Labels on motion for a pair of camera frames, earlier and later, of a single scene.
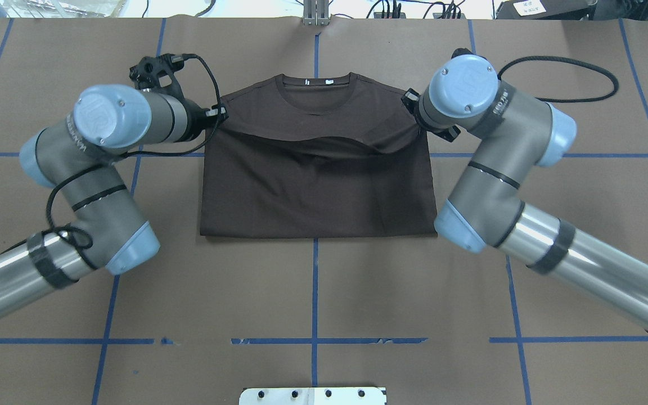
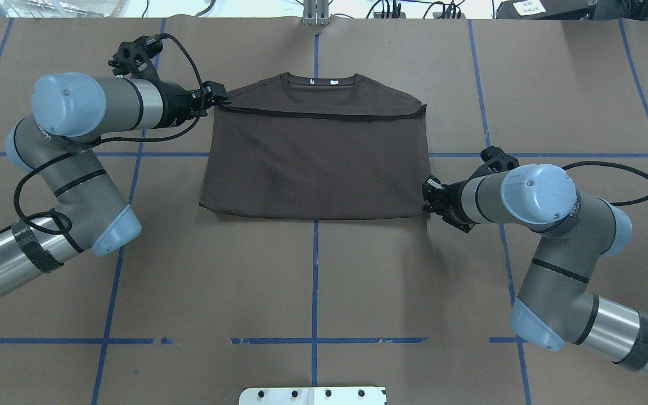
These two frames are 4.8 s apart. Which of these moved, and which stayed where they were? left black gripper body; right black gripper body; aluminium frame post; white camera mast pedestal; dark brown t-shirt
Moved: right black gripper body; dark brown t-shirt; left black gripper body
Stayed: white camera mast pedestal; aluminium frame post
